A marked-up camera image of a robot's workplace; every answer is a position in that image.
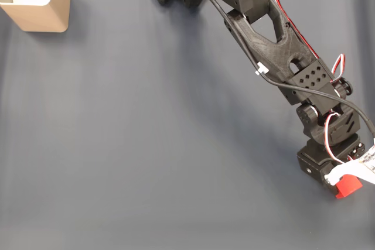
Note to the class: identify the red cube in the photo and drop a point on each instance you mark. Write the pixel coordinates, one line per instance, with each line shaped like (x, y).
(348, 187)

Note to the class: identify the beige open box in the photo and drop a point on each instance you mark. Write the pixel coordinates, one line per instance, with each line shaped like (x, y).
(47, 17)

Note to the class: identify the dark table mat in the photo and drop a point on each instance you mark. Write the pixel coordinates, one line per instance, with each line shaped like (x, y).
(146, 144)

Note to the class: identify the camera board on white mount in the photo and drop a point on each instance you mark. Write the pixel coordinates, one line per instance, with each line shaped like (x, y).
(345, 171)

